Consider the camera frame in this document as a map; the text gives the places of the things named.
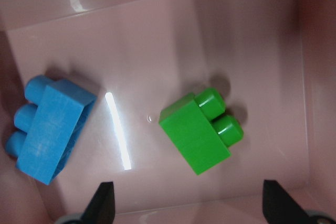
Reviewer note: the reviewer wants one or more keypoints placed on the blue block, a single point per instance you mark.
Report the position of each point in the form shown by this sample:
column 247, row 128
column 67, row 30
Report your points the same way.
column 48, row 126

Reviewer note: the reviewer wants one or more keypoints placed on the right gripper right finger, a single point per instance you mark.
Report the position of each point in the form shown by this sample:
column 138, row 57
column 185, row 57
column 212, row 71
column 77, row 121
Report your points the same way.
column 279, row 207

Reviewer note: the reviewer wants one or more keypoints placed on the green block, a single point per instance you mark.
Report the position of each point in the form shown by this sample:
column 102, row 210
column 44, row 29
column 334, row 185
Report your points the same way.
column 200, row 129

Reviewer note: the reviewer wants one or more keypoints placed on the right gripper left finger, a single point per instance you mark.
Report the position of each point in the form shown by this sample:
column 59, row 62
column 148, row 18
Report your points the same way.
column 101, row 208

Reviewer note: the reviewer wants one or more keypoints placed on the pink plastic box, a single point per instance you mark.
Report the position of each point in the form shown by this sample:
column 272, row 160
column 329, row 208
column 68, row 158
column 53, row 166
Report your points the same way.
column 272, row 60

